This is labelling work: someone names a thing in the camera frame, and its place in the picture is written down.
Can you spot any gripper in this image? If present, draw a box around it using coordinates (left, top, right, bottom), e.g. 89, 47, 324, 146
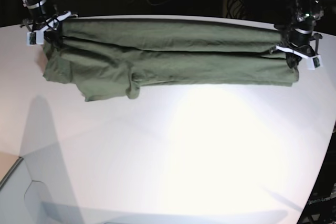
269, 31, 323, 60
19, 11, 78, 38

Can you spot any green t-shirt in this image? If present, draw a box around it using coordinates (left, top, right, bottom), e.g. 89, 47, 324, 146
44, 19, 299, 102

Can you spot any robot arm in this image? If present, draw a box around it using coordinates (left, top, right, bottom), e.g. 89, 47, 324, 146
20, 0, 78, 46
274, 0, 324, 69

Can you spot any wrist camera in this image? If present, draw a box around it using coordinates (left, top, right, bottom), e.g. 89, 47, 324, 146
26, 30, 44, 46
306, 55, 323, 70

